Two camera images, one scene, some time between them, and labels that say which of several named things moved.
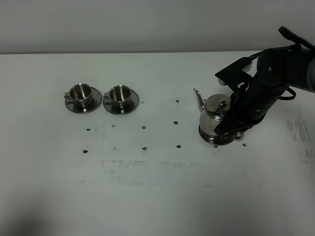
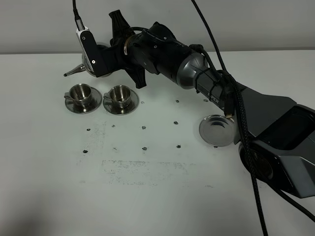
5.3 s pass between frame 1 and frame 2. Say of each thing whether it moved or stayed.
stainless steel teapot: moved
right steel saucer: stayed
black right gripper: moved
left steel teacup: stayed
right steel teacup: stayed
